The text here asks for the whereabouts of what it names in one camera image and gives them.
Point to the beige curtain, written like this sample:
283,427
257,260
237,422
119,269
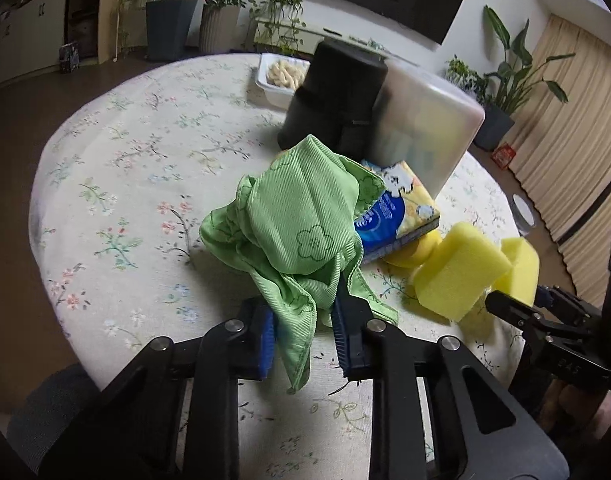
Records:
575,135

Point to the black cylindrical container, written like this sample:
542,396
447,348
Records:
335,95

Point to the thin spider plant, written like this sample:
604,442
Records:
133,5

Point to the blue patterned box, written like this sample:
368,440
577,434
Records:
69,57

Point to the white wall cabinet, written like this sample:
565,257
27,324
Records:
25,30

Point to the white television stand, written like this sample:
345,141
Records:
335,37

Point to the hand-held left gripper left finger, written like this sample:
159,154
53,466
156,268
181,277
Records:
263,345

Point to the white plastic tray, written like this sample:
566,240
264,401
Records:
273,92

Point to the translucent plastic container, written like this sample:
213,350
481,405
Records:
425,120

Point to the tall plant in dark pot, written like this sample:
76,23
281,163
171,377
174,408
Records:
170,25

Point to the small bushy plant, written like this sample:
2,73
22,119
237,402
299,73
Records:
463,75

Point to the silver trash can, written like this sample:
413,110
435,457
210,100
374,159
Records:
525,215

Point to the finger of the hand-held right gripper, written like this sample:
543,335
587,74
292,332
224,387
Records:
570,305
510,310

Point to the blue and yellow tissue pack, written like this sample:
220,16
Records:
395,210

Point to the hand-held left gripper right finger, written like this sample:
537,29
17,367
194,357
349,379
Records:
343,340

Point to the red paper bag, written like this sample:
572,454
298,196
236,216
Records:
505,155

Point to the plant in ribbed grey pot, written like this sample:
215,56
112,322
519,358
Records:
218,25

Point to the green flower-print cloth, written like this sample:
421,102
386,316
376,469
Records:
295,210

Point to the large-leaf plant in dark pot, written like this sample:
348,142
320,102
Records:
510,80

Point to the trailing green plant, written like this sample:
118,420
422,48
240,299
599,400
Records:
280,15

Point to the yellow rectangular sponge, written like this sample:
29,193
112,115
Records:
525,265
458,270

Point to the yellow round sponge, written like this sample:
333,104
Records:
415,255

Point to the person's dark clothing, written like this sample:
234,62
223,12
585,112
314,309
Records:
55,410

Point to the floral tablecloth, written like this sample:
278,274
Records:
135,170

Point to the cream knitted cloth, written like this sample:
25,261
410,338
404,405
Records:
285,72

